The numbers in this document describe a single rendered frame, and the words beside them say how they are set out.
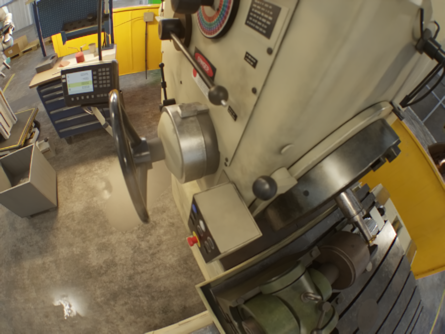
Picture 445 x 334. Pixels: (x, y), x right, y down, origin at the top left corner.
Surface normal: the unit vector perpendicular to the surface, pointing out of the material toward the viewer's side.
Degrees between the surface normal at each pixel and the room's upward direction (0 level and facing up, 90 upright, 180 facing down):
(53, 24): 90
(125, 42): 90
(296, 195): 73
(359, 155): 36
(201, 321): 0
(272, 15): 90
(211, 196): 0
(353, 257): 9
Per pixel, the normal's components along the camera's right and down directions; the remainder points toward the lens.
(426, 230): -0.87, 0.27
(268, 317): -0.02, -0.86
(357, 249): 0.11, -0.71
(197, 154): 0.48, 0.36
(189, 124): 0.33, -0.31
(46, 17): 0.39, 0.81
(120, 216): 0.21, -0.55
